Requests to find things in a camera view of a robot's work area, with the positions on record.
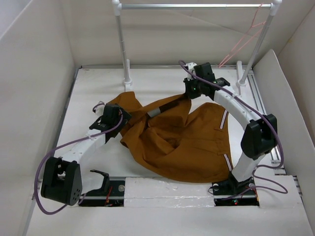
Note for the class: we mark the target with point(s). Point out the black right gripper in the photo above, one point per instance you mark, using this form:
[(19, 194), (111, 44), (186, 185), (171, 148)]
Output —
[(188, 91)]

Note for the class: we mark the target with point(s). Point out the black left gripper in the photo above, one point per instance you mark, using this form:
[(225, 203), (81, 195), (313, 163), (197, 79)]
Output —
[(127, 117)]

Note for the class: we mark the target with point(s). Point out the brown trousers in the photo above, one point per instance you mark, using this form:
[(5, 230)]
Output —
[(169, 139)]

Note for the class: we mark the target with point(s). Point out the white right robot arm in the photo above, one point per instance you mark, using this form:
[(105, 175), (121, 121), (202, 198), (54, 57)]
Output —
[(260, 131)]

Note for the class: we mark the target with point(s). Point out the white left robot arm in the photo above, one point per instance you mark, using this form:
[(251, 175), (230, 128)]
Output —
[(63, 180)]

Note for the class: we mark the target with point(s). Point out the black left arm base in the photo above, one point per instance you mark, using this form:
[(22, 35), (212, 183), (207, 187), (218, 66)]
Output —
[(108, 191)]

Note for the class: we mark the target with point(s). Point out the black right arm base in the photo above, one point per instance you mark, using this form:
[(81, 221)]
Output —
[(231, 193)]

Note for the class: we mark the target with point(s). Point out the white foam board strip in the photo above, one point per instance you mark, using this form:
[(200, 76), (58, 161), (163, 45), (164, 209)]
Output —
[(166, 193)]

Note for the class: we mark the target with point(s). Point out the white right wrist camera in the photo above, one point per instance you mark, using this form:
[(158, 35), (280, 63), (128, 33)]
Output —
[(190, 67)]

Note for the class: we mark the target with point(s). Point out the pink wire hanger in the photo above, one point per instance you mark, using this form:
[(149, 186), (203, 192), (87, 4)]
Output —
[(245, 39)]

